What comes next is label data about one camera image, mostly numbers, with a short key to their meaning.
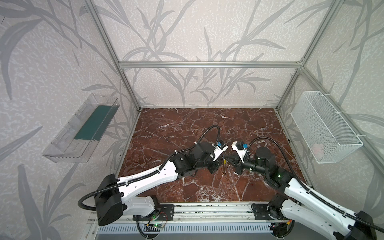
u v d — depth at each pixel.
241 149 0.62
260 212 0.72
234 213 0.75
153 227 0.71
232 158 0.66
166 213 0.73
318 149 0.73
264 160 0.55
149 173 0.46
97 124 0.64
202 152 0.54
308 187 0.50
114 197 0.39
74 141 0.64
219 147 0.62
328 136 0.63
